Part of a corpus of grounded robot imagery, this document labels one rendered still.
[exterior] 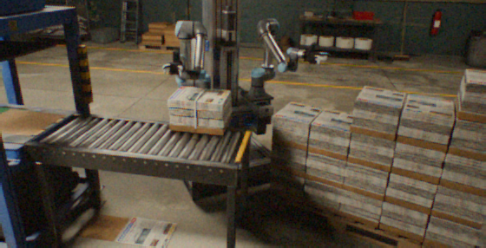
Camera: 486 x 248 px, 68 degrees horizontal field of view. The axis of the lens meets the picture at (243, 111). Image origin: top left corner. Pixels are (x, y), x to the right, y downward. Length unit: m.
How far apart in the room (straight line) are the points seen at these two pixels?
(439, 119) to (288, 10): 7.02
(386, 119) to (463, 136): 0.44
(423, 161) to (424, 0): 7.17
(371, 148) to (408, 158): 0.24
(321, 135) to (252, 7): 6.84
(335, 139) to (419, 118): 0.56
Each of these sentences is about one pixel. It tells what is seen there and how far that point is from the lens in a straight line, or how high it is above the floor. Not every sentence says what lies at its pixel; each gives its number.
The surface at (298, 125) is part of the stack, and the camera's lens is 2.66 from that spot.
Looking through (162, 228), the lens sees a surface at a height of 0.01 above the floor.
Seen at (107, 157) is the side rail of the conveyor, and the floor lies 0.78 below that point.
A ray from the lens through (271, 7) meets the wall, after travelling 9.14.
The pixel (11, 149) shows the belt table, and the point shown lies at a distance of 2.59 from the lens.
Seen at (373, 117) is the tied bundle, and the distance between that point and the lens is 2.50.
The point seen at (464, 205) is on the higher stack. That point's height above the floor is 0.51.
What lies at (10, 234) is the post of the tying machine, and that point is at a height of 0.27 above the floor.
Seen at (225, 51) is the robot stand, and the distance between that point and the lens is 2.98.
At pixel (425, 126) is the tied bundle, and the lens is 2.48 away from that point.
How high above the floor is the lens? 1.83
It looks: 21 degrees down
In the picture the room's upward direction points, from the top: 2 degrees clockwise
